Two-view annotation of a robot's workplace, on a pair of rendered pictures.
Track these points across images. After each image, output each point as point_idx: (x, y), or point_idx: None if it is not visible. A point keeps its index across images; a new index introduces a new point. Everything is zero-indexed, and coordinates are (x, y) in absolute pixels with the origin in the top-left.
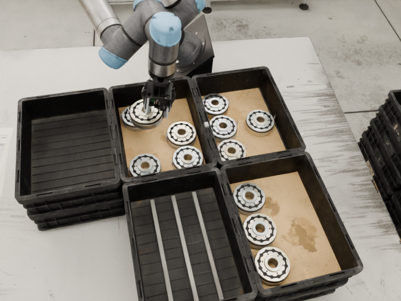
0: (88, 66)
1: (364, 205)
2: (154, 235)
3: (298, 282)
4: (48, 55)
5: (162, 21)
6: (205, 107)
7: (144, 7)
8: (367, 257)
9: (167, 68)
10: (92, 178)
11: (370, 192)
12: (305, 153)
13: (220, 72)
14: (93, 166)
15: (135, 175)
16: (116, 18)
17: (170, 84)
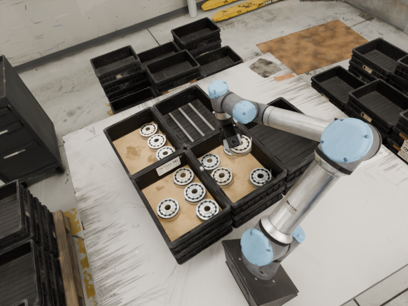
0: (358, 249)
1: (93, 208)
2: (211, 125)
3: (134, 115)
4: (407, 246)
5: (218, 82)
6: (212, 201)
7: (241, 98)
8: (97, 177)
9: None
10: (261, 136)
11: (87, 219)
12: (131, 175)
13: (208, 221)
14: (266, 142)
15: None
16: (269, 115)
17: (220, 127)
